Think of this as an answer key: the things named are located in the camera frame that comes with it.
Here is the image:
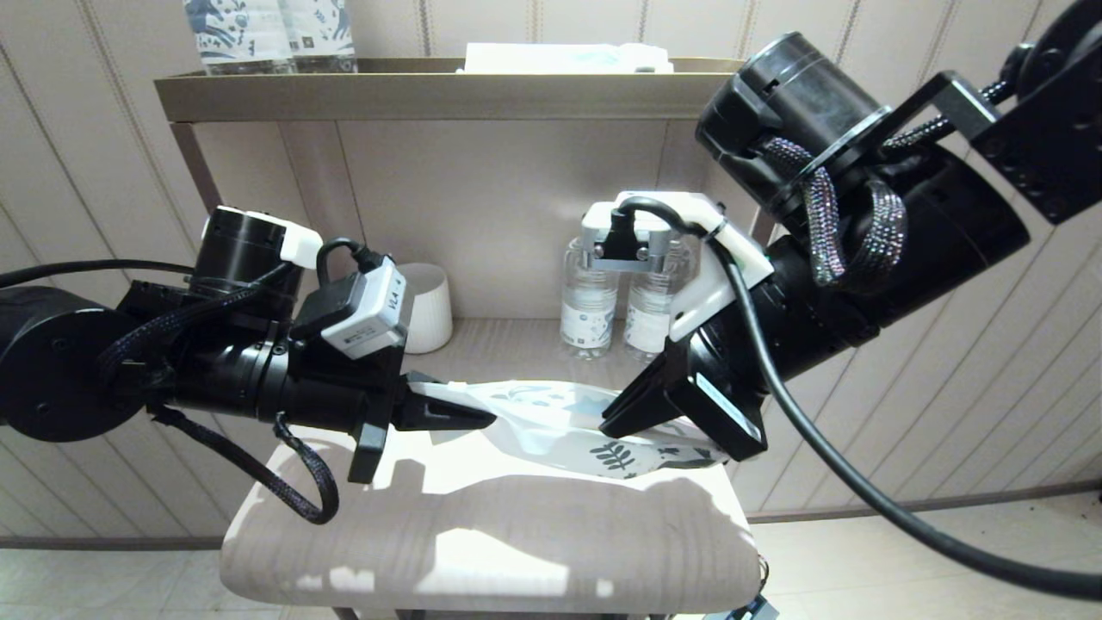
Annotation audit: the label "white floral plastic pouch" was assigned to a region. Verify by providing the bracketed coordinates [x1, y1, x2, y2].
[409, 379, 733, 479]

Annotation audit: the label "white ribbed mug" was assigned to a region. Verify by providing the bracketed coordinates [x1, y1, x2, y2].
[398, 263, 454, 355]

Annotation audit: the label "clear plastic water bottle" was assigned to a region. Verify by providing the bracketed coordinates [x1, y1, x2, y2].
[560, 237, 619, 361]
[626, 250, 690, 363]

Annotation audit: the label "light wooden shelf table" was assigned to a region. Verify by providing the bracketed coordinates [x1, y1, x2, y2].
[153, 56, 827, 620]

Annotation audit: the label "white packet with blue print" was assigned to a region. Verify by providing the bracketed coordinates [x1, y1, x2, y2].
[465, 41, 675, 73]

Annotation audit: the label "blue patterned packs on shelf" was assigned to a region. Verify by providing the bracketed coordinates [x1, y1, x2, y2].
[183, 0, 294, 74]

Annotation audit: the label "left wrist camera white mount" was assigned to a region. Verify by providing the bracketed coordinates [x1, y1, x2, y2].
[202, 207, 416, 361]

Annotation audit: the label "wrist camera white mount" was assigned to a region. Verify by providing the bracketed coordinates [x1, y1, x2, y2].
[581, 191, 774, 344]
[202, 207, 416, 361]

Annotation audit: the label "braided cable of left arm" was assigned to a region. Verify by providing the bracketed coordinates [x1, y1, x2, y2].
[95, 284, 340, 526]

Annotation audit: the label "braided cable of arm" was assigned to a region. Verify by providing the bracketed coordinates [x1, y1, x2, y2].
[95, 284, 340, 526]
[762, 77, 1017, 289]

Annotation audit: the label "braided cable of right arm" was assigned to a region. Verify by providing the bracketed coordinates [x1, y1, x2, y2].
[762, 77, 1017, 289]

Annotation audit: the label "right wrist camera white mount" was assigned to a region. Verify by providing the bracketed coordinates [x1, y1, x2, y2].
[581, 191, 774, 344]

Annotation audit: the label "thick black camera cable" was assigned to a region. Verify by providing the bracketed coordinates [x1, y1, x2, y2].
[613, 196, 1102, 601]

